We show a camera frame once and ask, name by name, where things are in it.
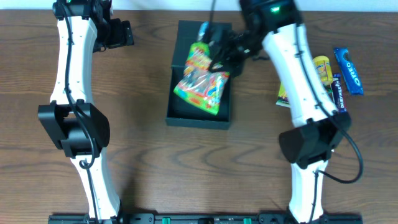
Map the green gummy worms bag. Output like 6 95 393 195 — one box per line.
173 42 231 116

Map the black fabric storage box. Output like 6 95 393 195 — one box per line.
165 19 233 131

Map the blue Oreo pack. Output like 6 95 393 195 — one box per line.
333 47 364 95

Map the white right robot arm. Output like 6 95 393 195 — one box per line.
208 1 351 223

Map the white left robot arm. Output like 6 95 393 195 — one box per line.
38 0 134 223

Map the green Pretz box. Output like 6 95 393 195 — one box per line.
276 83 290 108

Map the yellow candy jar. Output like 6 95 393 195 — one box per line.
313 55 333 86

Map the purple Dairy Milk bar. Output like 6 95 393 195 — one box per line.
331 73 347 113

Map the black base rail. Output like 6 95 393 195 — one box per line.
48 213 364 224

